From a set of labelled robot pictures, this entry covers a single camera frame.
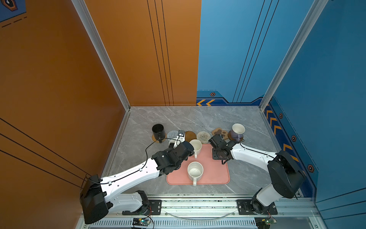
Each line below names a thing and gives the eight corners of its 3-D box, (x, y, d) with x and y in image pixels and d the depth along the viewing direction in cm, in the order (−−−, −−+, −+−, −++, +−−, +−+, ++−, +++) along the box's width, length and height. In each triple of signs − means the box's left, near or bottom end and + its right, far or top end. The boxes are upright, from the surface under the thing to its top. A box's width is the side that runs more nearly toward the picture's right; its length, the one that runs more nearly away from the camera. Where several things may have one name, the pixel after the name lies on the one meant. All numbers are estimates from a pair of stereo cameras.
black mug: (153, 143, 100) (150, 134, 92) (155, 132, 106) (153, 123, 98) (164, 142, 100) (162, 134, 92) (165, 132, 106) (163, 123, 98)
